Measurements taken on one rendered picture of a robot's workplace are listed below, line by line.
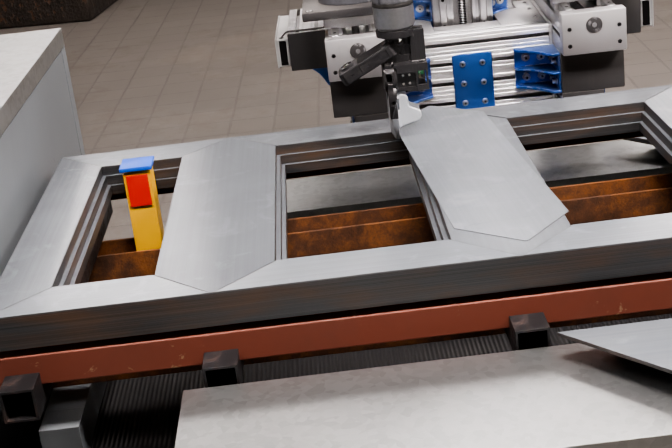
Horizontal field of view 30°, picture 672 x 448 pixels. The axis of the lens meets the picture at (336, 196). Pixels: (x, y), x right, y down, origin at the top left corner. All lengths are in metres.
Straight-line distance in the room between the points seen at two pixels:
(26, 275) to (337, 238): 0.65
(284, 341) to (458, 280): 0.27
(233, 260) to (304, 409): 0.30
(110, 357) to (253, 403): 0.24
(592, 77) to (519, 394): 1.19
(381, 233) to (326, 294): 0.58
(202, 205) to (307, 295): 0.40
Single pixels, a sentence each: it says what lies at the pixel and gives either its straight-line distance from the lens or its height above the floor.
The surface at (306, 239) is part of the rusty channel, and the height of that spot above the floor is 0.71.
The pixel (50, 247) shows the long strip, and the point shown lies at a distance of 2.08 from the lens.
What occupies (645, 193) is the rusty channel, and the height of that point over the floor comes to 0.72.
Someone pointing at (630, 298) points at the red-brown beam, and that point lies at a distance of 1.87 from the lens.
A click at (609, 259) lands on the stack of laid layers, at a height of 0.85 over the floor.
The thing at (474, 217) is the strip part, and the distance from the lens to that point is 1.95.
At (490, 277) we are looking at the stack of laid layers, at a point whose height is 0.84.
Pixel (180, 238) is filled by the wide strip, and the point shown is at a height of 0.87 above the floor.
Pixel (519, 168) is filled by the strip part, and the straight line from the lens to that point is 2.15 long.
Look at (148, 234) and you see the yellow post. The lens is 2.38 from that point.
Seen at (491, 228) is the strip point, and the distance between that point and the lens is 1.91.
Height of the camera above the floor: 1.59
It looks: 20 degrees down
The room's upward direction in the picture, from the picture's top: 7 degrees counter-clockwise
